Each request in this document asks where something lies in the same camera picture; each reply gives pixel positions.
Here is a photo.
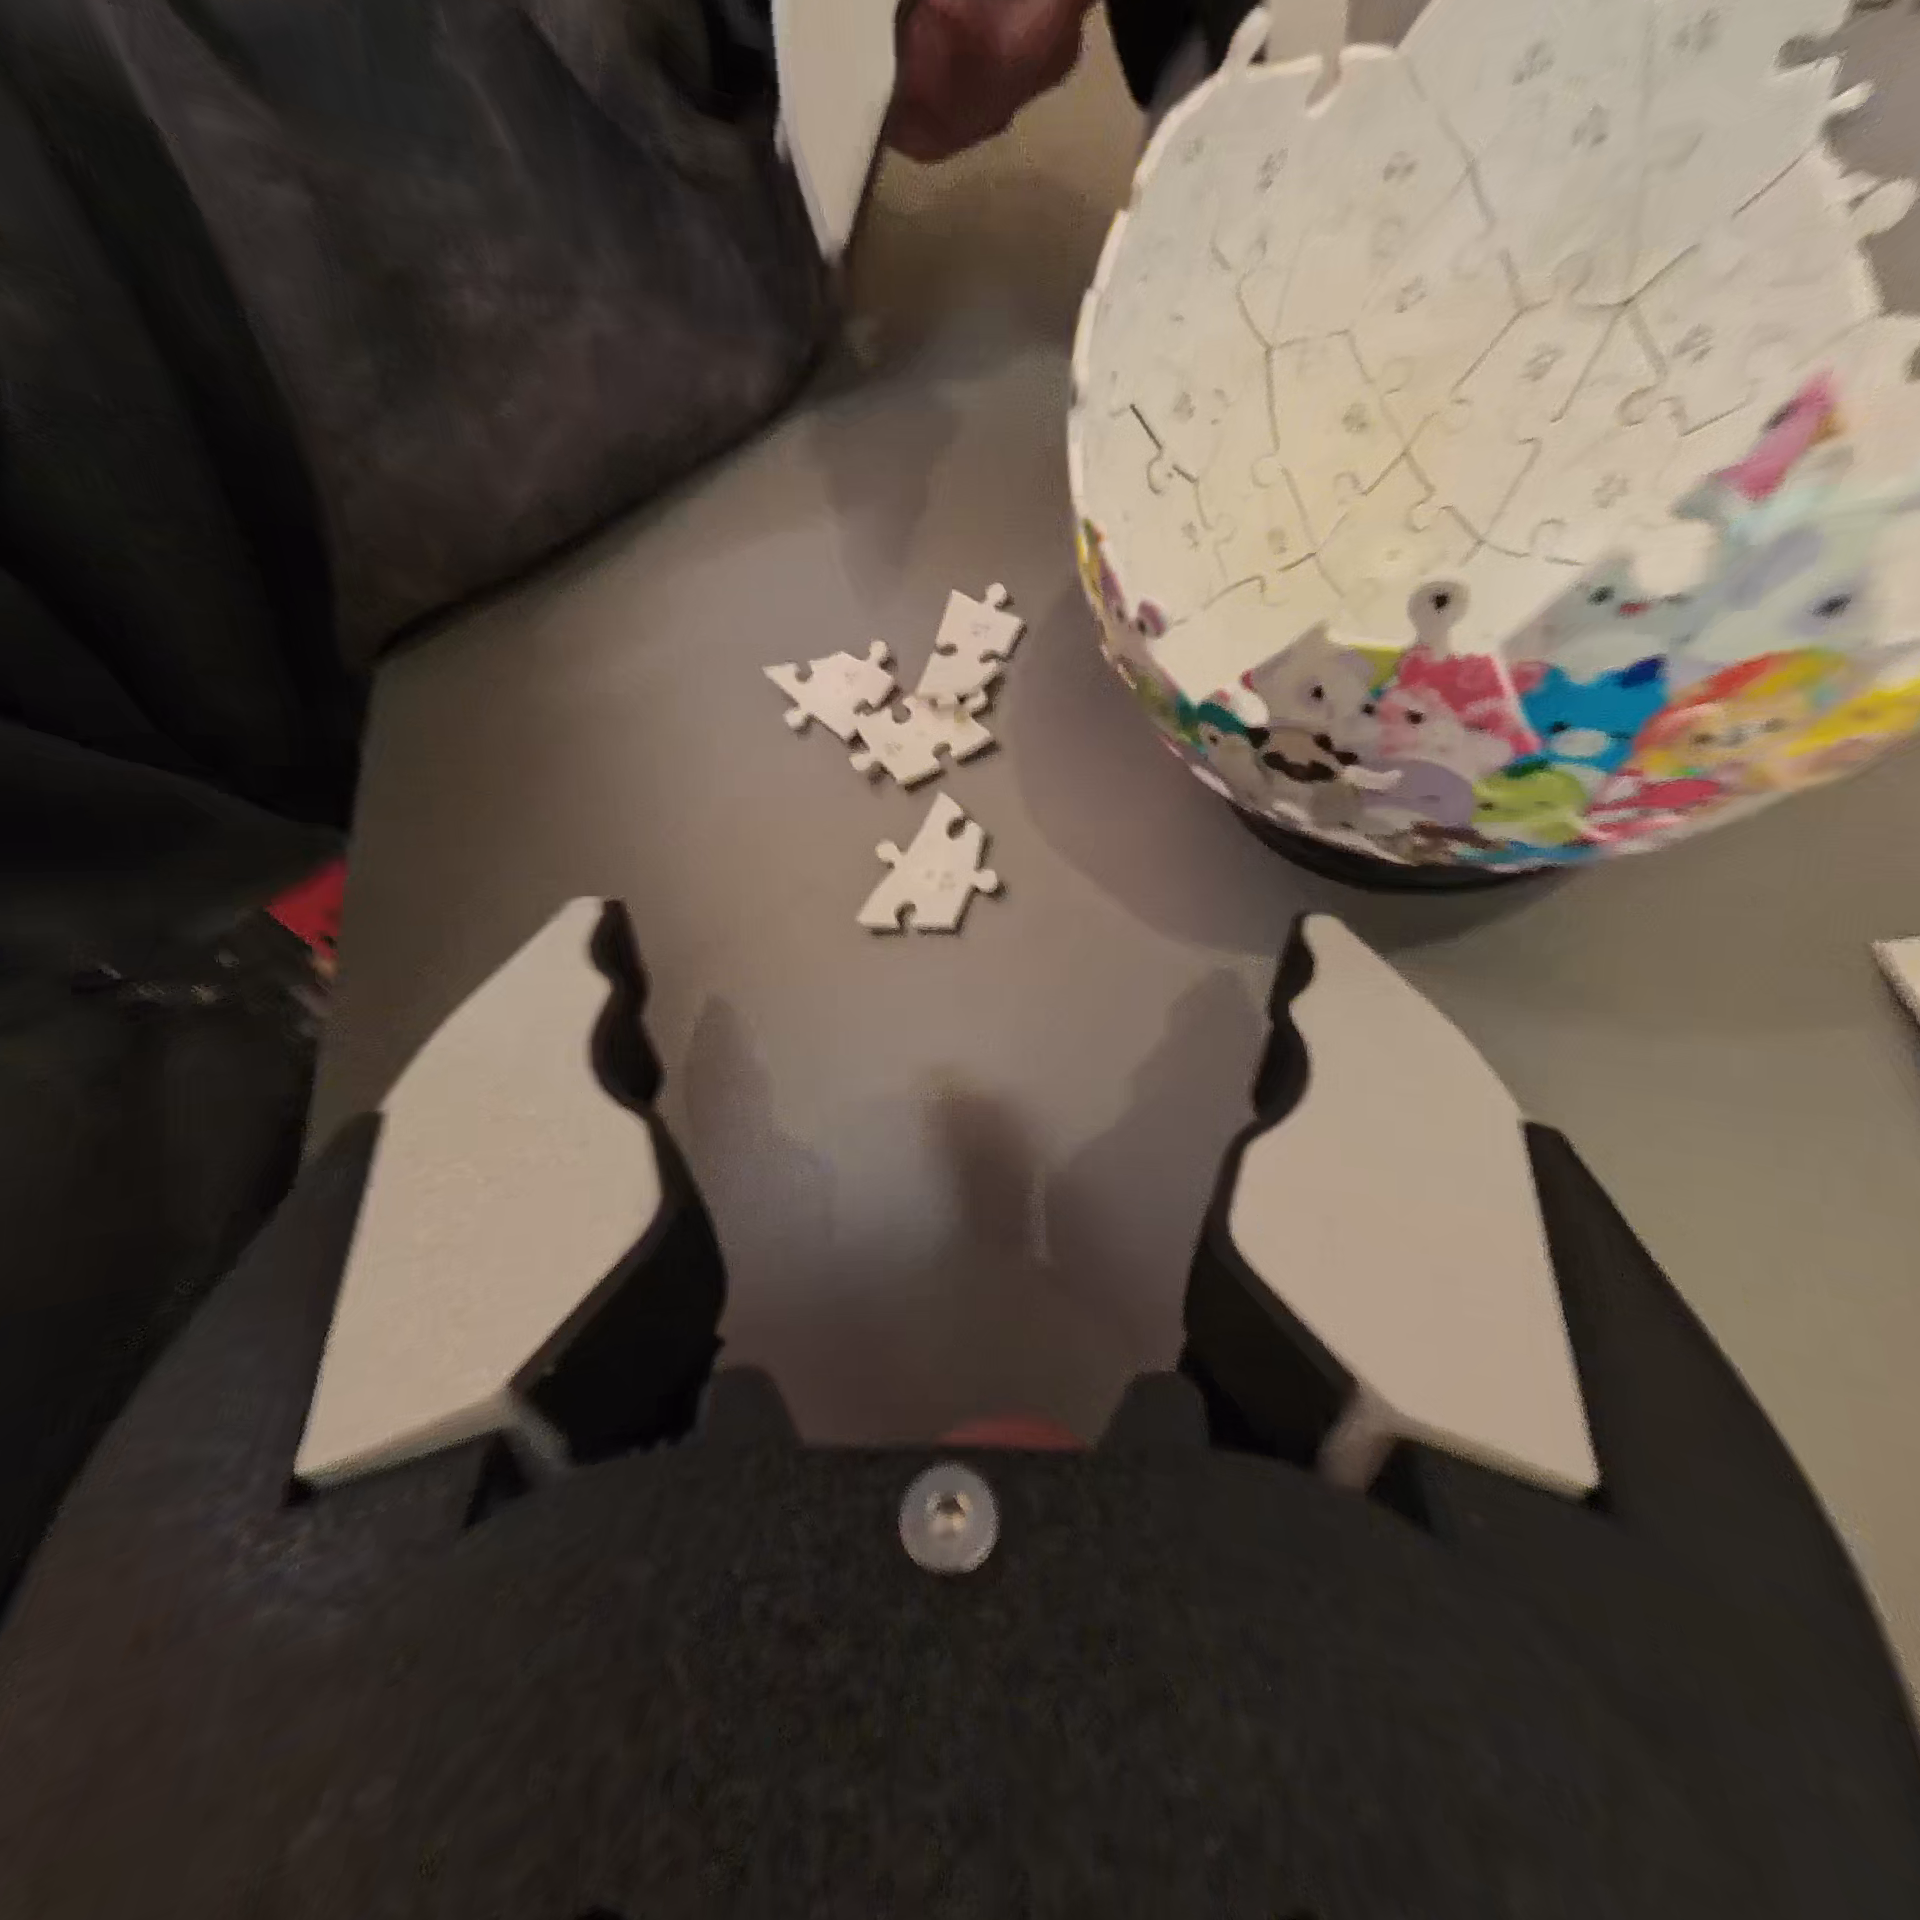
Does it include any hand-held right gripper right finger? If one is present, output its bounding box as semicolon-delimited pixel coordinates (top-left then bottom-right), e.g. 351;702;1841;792
1183;912;1600;1496

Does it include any colourful puzzle ball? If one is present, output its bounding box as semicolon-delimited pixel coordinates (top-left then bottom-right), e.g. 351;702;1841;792
1069;0;1920;875

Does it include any person's left forearm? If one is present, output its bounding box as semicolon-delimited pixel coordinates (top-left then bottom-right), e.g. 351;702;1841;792
0;0;842;669

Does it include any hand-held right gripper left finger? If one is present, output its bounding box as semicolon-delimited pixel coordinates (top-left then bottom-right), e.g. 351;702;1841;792
294;894;728;1487

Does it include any red fabric item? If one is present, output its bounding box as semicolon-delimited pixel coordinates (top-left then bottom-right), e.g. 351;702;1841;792
271;854;351;974

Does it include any person's dark grey hoodie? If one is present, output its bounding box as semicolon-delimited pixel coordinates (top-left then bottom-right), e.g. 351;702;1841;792
0;493;368;1607

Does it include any person's left hand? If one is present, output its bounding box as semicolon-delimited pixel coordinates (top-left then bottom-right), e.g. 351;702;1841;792
888;0;1087;162

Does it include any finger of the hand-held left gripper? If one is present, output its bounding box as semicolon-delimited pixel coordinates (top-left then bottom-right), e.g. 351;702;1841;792
767;0;905;259

